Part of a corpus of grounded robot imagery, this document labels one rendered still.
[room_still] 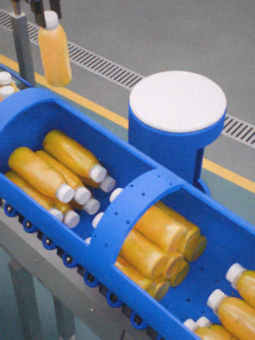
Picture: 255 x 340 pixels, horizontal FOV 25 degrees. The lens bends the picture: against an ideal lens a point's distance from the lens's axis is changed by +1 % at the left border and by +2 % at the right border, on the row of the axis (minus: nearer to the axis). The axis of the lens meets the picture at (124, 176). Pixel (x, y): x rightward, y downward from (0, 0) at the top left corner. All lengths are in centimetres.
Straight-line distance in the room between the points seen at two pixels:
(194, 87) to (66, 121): 42
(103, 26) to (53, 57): 262
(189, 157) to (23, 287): 66
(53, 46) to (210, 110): 51
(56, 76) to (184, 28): 262
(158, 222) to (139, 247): 6
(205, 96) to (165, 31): 228
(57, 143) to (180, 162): 41
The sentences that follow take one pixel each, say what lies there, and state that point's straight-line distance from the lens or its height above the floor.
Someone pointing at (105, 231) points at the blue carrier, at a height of 118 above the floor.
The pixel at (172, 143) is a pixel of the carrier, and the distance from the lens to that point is 163.
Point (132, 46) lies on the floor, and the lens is 383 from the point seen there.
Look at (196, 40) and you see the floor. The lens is 391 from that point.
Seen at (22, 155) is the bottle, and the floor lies 113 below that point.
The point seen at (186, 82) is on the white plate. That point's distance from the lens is 177.
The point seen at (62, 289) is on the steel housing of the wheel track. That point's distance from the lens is 147.
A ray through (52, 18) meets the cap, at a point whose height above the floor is 138.
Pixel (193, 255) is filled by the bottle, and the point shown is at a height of 103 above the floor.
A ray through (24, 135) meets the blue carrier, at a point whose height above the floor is 110.
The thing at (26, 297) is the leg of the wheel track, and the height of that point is 48.
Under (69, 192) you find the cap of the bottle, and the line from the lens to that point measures 133.
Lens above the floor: 208
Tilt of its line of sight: 45 degrees down
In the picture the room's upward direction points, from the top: straight up
